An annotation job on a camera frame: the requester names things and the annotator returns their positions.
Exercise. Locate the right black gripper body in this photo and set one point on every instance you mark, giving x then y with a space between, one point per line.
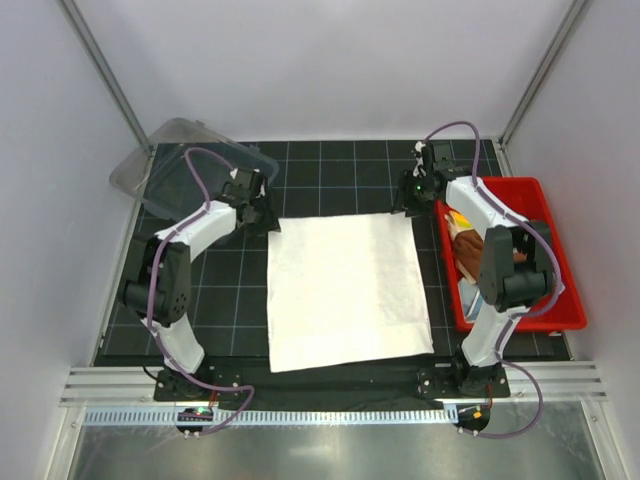
424 202

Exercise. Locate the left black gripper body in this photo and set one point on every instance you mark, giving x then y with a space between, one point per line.
256 213

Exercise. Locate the white towel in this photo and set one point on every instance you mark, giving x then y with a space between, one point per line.
344 289

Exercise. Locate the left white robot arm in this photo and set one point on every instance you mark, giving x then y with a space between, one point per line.
156 279

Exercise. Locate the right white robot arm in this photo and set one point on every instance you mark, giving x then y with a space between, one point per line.
517 267

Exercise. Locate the colourful patterned cloth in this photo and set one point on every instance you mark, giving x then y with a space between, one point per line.
456 224

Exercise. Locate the brown towel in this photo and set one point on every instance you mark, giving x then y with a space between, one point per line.
467 251

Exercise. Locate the clear plastic container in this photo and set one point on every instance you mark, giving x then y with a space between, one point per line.
184 155

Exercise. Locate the blue white cloth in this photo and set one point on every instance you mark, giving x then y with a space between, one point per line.
472 302

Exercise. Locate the red plastic bin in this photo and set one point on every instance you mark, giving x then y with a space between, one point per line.
529 197

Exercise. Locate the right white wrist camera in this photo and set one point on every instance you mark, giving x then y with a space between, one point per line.
419 153

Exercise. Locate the right aluminium frame post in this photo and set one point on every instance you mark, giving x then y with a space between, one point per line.
569 24

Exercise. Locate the aluminium frame post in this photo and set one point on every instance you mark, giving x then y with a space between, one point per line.
569 24
89 43

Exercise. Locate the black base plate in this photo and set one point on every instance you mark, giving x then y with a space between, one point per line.
353 385

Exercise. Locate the aluminium rail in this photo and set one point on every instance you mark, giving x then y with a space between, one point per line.
111 386

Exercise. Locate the slotted cable duct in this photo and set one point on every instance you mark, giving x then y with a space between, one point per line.
182 416

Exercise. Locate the left aluminium frame post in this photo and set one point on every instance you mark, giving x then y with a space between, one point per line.
89 43

